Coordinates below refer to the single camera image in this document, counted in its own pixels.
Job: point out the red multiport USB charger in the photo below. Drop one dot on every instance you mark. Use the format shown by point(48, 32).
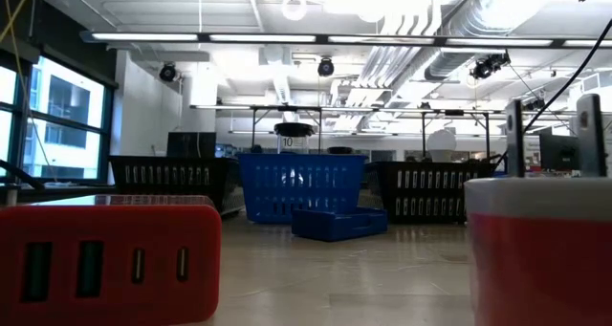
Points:
point(110, 221)

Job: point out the blue plastic basket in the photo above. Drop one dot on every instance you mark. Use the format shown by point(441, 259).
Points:
point(248, 206)

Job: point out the black plastic basket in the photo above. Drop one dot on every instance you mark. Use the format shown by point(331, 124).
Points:
point(117, 173)
point(378, 197)

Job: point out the black ceiling spotlight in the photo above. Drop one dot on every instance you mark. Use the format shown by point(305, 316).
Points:
point(487, 65)
point(168, 72)
point(326, 68)

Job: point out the black computer monitor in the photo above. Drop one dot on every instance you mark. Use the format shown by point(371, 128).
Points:
point(191, 145)
point(559, 153)

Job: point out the white light bulb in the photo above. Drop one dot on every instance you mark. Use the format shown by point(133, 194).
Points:
point(441, 144)

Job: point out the round ceiling light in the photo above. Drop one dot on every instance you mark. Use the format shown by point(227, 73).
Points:
point(293, 8)

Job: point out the overhead LED light bar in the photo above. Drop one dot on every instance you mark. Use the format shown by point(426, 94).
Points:
point(203, 37)

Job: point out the large glass window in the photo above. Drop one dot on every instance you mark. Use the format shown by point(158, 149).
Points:
point(67, 101)

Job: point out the background black rig frame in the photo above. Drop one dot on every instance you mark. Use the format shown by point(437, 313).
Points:
point(363, 109)

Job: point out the silver ventilation duct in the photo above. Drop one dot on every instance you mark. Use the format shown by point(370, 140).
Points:
point(473, 25)

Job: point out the black metal table frame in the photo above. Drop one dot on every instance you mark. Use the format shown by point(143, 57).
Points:
point(57, 193)

